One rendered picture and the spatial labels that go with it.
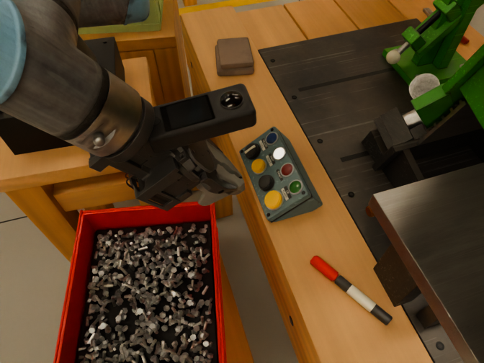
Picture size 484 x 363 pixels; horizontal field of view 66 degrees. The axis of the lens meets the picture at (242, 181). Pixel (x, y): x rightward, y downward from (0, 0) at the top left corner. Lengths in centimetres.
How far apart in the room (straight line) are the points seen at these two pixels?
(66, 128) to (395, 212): 30
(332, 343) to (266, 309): 95
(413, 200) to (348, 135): 37
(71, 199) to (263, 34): 60
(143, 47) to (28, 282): 103
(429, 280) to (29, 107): 34
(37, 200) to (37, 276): 86
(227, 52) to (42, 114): 58
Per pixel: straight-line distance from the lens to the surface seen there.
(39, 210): 93
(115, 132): 35
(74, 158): 81
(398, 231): 36
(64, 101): 33
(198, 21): 101
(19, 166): 85
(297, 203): 58
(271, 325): 148
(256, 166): 62
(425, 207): 39
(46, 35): 33
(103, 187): 88
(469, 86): 54
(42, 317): 166
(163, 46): 119
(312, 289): 57
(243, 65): 83
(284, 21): 105
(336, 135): 74
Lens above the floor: 143
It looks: 55 degrees down
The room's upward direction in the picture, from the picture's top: straight up
